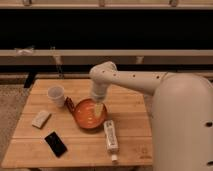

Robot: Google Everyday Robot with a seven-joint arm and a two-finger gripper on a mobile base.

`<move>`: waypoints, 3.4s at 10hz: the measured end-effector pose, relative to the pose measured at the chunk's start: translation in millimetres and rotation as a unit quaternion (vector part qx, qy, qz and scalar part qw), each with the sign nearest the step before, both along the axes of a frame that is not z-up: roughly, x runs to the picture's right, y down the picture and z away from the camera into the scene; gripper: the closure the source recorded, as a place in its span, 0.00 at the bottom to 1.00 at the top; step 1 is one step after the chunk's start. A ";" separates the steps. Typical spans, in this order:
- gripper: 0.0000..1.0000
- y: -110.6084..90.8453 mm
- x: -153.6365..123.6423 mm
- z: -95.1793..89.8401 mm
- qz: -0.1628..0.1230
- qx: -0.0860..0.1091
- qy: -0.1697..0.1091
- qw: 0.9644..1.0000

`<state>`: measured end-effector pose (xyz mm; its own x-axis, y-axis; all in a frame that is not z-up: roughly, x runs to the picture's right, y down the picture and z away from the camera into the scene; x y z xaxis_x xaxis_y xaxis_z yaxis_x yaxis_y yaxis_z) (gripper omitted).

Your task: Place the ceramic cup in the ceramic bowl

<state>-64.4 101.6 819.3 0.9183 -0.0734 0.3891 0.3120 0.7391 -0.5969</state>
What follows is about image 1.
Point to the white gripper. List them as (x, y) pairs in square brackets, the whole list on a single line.
[(98, 94)]

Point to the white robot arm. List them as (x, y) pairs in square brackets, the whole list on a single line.
[(182, 113)]

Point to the orange ceramic bowl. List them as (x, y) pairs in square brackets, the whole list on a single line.
[(84, 115)]

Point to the dark red snack packet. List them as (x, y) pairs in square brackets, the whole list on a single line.
[(70, 105)]

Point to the wooden table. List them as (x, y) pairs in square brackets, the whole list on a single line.
[(28, 148)]

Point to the white toothpaste tube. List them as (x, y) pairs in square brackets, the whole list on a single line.
[(111, 139)]

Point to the black smartphone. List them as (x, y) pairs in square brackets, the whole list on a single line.
[(56, 144)]

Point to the white rectangular sponge block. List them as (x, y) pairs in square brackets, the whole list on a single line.
[(40, 119)]

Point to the grey metal rail shelf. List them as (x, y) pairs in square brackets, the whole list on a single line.
[(31, 56)]

